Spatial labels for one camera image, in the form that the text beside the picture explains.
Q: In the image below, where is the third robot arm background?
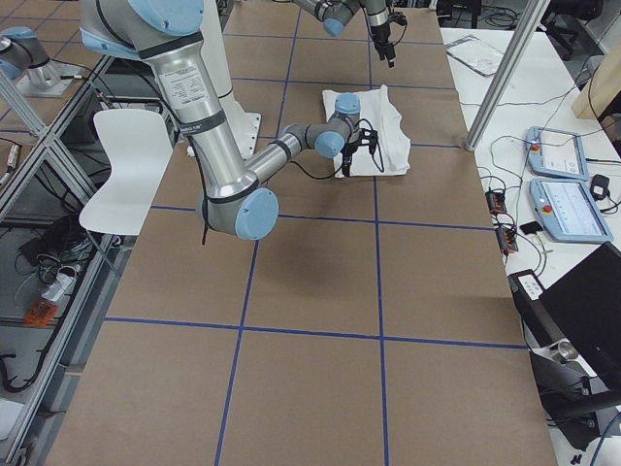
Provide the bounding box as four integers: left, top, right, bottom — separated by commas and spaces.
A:
1, 26, 49, 81

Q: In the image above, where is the blue teach pendant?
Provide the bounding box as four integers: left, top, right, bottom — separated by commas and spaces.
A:
529, 178, 613, 244
525, 126, 589, 181

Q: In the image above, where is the blue teach pendant far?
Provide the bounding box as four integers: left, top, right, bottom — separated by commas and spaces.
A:
525, 126, 589, 181

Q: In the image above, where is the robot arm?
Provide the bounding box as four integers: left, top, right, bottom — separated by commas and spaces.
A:
80, 1, 360, 241
292, 0, 408, 68

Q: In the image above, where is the aluminium frame post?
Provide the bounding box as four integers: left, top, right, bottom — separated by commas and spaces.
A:
464, 0, 550, 151

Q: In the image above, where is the white plastic chair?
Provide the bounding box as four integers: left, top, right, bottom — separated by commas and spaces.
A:
80, 109, 173, 236

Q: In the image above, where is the white long-sleeve printed shirt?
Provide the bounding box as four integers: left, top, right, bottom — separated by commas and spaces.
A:
349, 84, 410, 177

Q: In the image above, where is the orange box on floor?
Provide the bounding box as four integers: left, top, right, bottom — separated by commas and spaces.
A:
23, 299, 58, 327

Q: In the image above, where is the white power strip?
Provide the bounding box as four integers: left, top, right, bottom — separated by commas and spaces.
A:
41, 272, 76, 303

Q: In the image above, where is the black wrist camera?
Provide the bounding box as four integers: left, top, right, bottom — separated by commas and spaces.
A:
358, 128, 378, 154
389, 12, 408, 27

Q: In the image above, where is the blue teach pendant near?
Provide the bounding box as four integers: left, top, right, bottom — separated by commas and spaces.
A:
529, 178, 613, 244

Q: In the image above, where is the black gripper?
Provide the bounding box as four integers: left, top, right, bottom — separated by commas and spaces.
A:
341, 130, 363, 176
370, 23, 396, 68

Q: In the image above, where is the black laptop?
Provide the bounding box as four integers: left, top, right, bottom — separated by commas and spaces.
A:
508, 242, 620, 389

